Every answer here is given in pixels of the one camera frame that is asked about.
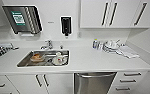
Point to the stainless steel dishwasher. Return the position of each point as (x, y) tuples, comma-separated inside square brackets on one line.
[(92, 83)]

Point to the stack of white dishes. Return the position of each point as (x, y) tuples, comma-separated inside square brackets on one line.
[(111, 45)]

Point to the white cup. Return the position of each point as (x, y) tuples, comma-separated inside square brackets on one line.
[(59, 58)]

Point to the black soap dispenser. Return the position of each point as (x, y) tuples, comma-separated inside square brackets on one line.
[(66, 25)]

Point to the white lower kitchen cabinet unit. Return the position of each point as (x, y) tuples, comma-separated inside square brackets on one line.
[(41, 83)]

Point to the orange bowl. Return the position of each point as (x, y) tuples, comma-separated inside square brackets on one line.
[(37, 57)]

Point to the stainless steel sink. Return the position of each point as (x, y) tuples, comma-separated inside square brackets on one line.
[(44, 62)]

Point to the grey paper towel dispenser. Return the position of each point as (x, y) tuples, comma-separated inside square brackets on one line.
[(22, 19)]

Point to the small clear plastic bottle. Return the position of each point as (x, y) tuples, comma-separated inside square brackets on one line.
[(96, 43)]

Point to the chrome faucet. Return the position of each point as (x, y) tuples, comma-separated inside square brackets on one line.
[(47, 44)]

